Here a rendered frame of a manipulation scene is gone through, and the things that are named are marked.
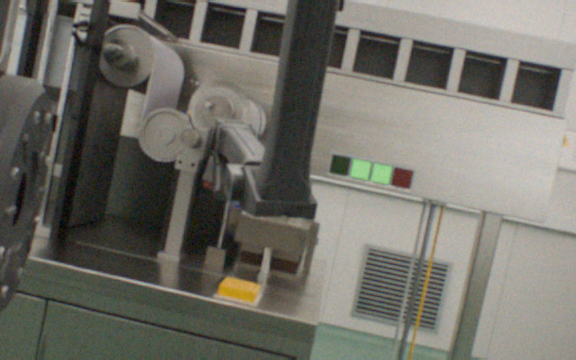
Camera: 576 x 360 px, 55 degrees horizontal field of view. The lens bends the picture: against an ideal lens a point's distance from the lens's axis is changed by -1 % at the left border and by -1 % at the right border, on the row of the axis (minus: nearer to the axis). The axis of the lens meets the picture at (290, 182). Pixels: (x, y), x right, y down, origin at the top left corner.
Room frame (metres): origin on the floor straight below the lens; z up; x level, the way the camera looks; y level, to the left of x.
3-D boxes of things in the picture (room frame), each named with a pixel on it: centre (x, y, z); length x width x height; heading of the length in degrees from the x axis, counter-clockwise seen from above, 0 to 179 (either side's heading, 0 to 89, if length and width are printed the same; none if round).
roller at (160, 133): (1.45, 0.30, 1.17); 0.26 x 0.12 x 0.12; 175
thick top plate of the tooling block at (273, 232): (1.46, 0.00, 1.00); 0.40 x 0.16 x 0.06; 175
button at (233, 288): (1.07, 0.05, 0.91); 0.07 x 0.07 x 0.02; 85
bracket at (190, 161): (1.28, 0.23, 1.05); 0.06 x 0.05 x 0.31; 175
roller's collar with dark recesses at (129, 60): (1.31, 0.45, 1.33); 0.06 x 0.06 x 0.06; 85
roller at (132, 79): (1.46, 0.43, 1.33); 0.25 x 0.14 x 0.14; 175
